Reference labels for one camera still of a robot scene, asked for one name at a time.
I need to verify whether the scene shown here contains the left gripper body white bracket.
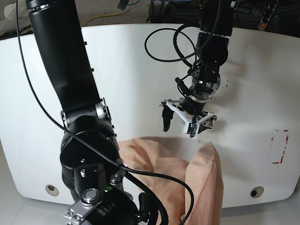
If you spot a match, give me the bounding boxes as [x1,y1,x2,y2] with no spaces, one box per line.
[160,92,217,136]

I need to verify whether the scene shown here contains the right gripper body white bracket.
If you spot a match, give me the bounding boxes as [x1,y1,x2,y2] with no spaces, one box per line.
[131,191,169,225]

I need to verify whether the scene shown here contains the peach pink T-shirt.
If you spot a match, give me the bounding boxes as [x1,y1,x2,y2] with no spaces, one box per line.
[119,138,224,225]

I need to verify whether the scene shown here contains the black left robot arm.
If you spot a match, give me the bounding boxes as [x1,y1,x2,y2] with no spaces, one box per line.
[161,0,238,137]

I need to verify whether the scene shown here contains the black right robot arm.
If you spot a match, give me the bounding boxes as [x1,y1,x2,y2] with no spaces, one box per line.
[26,0,169,225]

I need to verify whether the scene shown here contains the red tape rectangle marking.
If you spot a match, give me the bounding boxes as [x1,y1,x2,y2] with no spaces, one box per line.
[268,129,289,165]

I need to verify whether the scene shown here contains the right table grommet hole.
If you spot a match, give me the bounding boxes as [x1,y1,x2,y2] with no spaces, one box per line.
[250,186,264,198]

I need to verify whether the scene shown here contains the table grommet hole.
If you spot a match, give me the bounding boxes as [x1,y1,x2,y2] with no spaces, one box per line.
[45,185,59,196]
[250,186,264,198]

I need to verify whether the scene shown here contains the left table grommet hole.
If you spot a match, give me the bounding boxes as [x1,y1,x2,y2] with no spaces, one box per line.
[45,185,59,196]

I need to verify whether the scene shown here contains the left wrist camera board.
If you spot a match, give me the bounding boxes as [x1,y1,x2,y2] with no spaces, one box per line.
[187,122,197,138]

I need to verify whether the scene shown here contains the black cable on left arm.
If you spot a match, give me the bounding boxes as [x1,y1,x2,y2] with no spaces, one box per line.
[144,0,221,63]

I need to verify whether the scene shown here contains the black power strip red switch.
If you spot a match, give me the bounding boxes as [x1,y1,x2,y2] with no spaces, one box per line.
[258,0,279,31]

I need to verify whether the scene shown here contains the yellow cable on floor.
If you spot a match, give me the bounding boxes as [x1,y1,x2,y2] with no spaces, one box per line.
[80,9,120,28]

